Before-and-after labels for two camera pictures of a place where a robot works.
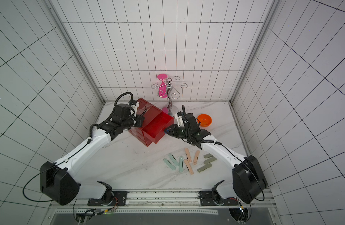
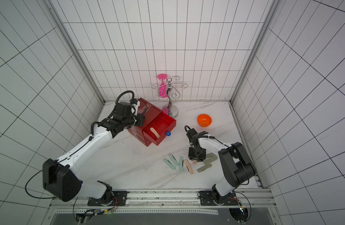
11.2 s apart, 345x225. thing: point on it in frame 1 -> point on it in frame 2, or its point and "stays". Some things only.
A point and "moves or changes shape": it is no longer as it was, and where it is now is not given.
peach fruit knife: [188, 154] moves or changes shape
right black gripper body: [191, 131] -> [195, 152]
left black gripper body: [132, 122] stays
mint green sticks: [173, 167] stays
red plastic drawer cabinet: [155, 122] stays
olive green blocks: [204, 168] stays
